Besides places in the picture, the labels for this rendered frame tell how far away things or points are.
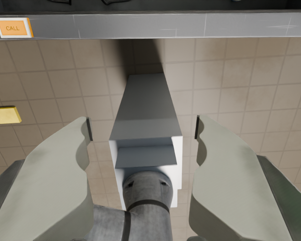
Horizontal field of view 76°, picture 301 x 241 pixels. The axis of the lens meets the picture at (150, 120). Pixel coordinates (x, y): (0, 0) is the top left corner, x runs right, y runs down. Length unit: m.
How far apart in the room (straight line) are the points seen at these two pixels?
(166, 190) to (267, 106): 1.28
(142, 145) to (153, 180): 0.14
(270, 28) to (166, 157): 0.40
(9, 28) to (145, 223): 0.45
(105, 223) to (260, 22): 0.47
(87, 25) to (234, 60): 1.20
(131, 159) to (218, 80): 1.02
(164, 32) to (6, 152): 1.83
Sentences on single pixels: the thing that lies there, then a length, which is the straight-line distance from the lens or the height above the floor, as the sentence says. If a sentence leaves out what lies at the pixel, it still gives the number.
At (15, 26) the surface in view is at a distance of 0.42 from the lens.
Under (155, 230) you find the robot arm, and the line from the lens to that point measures 0.48.
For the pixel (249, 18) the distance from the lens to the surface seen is 0.41.
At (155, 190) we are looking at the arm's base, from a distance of 0.54.
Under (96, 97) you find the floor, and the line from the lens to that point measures 1.47.
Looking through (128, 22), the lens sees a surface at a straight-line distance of 0.37.
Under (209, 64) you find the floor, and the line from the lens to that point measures 1.41.
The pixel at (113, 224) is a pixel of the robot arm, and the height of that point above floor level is 1.07.
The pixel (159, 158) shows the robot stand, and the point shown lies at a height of 0.87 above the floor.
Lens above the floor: 1.32
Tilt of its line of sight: 62 degrees down
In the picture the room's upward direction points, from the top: 178 degrees clockwise
